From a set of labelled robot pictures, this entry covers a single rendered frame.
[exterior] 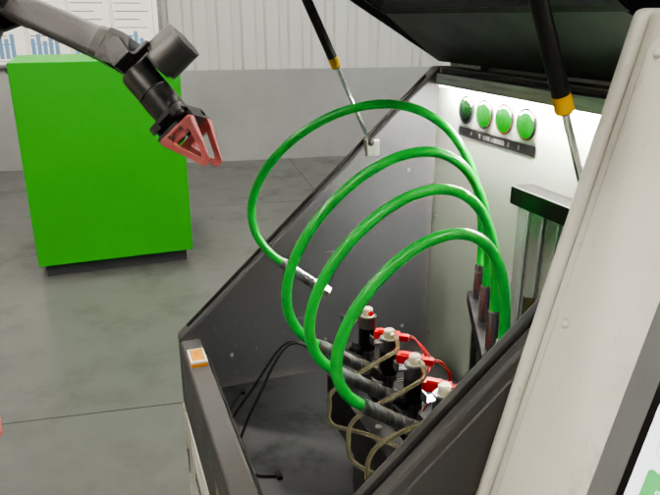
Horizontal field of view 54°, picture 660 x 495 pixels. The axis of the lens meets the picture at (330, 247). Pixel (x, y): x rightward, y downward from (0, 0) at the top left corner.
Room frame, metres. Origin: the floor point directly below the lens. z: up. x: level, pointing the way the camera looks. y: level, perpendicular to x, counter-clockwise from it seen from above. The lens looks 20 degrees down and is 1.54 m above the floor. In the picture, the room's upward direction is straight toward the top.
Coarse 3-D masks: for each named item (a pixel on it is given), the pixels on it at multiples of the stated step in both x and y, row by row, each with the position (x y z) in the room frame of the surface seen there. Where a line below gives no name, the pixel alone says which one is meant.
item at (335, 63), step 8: (304, 0) 1.23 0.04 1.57; (312, 8) 1.23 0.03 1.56; (312, 16) 1.23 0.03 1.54; (312, 24) 1.23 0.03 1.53; (320, 24) 1.23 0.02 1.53; (320, 32) 1.23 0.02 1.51; (320, 40) 1.24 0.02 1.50; (328, 40) 1.24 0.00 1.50; (328, 48) 1.23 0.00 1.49; (328, 56) 1.24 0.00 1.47; (336, 56) 1.24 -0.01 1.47; (336, 64) 1.24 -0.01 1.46; (344, 80) 1.25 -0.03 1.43; (344, 88) 1.25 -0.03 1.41; (352, 96) 1.25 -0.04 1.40; (360, 120) 1.25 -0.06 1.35; (368, 136) 1.26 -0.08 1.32; (368, 144) 1.26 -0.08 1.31; (376, 144) 1.26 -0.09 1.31; (368, 152) 1.26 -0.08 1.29; (376, 152) 1.26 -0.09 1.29
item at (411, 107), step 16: (336, 112) 1.00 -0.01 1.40; (352, 112) 1.00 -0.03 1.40; (416, 112) 0.99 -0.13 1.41; (432, 112) 1.00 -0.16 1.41; (304, 128) 1.00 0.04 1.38; (448, 128) 0.99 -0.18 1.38; (288, 144) 1.00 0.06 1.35; (464, 144) 0.99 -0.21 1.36; (272, 160) 1.00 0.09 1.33; (256, 176) 1.01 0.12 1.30; (256, 192) 1.01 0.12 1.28; (256, 224) 1.01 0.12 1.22; (480, 224) 0.99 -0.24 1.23; (256, 240) 1.01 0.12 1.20; (272, 256) 1.00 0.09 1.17; (480, 256) 0.99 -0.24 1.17
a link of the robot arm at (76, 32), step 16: (0, 0) 1.32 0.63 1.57; (16, 0) 1.33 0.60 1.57; (32, 0) 1.31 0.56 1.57; (16, 16) 1.31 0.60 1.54; (32, 16) 1.29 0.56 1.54; (48, 16) 1.27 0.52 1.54; (64, 16) 1.25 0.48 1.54; (48, 32) 1.25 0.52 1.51; (64, 32) 1.23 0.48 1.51; (80, 32) 1.21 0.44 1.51; (96, 32) 1.17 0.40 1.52; (112, 32) 1.16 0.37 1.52; (80, 48) 1.20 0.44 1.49; (96, 48) 1.16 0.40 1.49; (112, 64) 1.13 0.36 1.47
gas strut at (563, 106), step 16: (528, 0) 0.63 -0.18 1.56; (544, 0) 0.62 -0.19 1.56; (544, 16) 0.62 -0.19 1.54; (544, 32) 0.63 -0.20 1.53; (544, 48) 0.63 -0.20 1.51; (560, 48) 0.63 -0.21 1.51; (544, 64) 0.64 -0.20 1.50; (560, 64) 0.63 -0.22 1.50; (560, 80) 0.63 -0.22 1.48; (560, 96) 0.64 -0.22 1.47; (560, 112) 0.64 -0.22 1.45; (576, 144) 0.65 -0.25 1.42; (576, 160) 0.66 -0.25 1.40
